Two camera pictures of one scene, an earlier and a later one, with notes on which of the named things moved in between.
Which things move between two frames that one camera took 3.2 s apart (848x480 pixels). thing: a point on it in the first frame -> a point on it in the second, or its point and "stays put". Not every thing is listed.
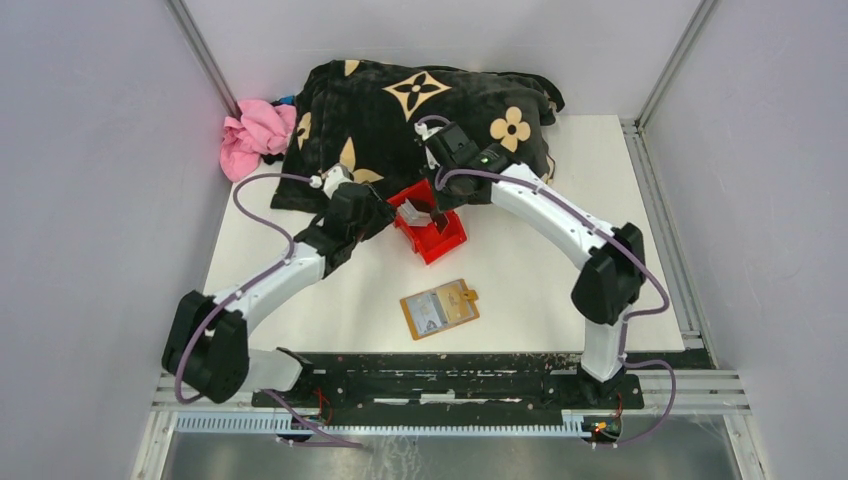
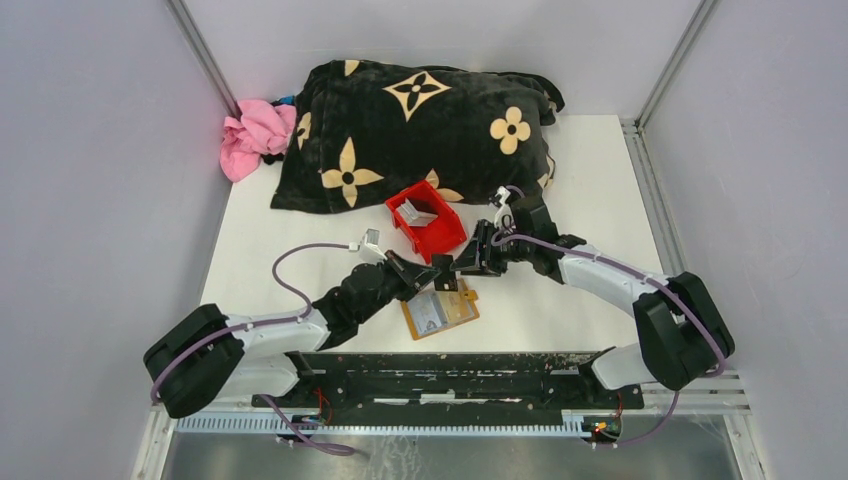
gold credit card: (453, 299) stays put
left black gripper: (381, 213) -> (417, 275)
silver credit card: (427, 312) stays put
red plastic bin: (426, 239) stays put
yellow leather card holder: (440, 309) stays put
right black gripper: (445, 204) -> (474, 259)
